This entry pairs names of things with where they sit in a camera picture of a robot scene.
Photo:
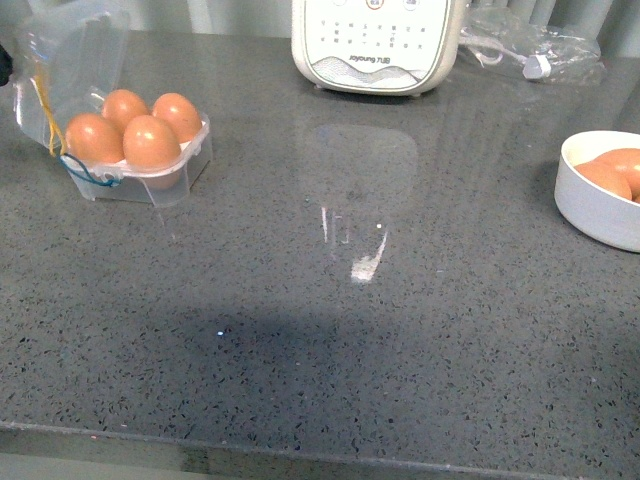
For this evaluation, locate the brown egg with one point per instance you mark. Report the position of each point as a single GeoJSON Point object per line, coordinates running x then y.
{"type": "Point", "coordinates": [606, 177]}
{"type": "Point", "coordinates": [181, 115]}
{"type": "Point", "coordinates": [121, 106]}
{"type": "Point", "coordinates": [150, 145]}
{"type": "Point", "coordinates": [94, 139]}
{"type": "Point", "coordinates": [625, 161]}

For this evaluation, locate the brown egg in bowl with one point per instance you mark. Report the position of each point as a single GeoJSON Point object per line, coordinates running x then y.
{"type": "Point", "coordinates": [606, 177]}
{"type": "Point", "coordinates": [625, 161]}

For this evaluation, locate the white round bowl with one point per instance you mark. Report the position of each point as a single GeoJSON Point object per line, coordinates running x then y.
{"type": "Point", "coordinates": [596, 212]}

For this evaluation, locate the clear plastic egg box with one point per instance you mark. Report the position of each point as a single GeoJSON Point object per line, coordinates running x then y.
{"type": "Point", "coordinates": [68, 60]}

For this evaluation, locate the clear plastic bag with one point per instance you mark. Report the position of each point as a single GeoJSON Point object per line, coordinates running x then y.
{"type": "Point", "coordinates": [499, 42]}

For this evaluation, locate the white Joyoung blender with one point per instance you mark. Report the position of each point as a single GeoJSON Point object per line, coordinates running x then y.
{"type": "Point", "coordinates": [376, 47]}

